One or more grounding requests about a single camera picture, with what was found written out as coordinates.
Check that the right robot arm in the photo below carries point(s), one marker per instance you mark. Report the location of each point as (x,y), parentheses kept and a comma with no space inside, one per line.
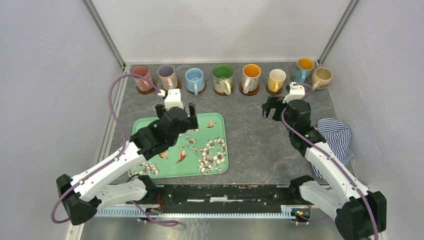
(358,213)

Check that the blue striped cloth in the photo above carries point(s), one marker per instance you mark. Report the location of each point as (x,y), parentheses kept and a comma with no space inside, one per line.
(338,136)

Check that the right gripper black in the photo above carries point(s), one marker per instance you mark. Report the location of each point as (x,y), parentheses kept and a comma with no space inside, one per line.
(273,102)

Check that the dark wooden coaster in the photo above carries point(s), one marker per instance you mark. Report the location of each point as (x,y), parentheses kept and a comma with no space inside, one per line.
(273,93)

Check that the light blue mug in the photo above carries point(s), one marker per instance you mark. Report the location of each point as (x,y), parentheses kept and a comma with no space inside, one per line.
(194,80)

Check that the orange interior mug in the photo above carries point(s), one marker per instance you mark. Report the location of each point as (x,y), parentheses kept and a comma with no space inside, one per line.
(251,77)

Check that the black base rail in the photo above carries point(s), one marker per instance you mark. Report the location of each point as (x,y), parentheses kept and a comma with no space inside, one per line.
(221,199)

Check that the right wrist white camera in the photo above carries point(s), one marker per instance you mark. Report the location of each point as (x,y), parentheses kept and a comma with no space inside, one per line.
(296,91)

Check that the green interior floral mug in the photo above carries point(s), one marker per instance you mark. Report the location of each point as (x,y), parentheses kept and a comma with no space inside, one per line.
(222,76)

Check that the green floral tray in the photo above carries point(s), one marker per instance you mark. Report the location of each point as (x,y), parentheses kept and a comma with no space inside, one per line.
(201,151)

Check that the beige mug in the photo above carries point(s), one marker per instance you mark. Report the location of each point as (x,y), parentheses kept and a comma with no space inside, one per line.
(321,78)

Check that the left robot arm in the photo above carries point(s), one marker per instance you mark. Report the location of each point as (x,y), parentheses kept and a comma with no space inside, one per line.
(81,196)

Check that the pink mug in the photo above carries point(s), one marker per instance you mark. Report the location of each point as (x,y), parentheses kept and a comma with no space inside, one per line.
(143,71)

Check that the cream yellow-handled mug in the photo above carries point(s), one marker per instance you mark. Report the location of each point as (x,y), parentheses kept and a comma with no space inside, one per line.
(276,79)

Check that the purple interior mug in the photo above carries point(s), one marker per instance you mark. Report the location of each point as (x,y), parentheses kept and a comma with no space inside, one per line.
(166,73)

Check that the blue orange-interior mug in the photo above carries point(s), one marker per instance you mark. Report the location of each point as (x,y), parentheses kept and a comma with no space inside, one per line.
(303,70)

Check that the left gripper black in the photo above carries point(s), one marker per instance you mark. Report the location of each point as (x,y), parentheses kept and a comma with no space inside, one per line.
(191,121)

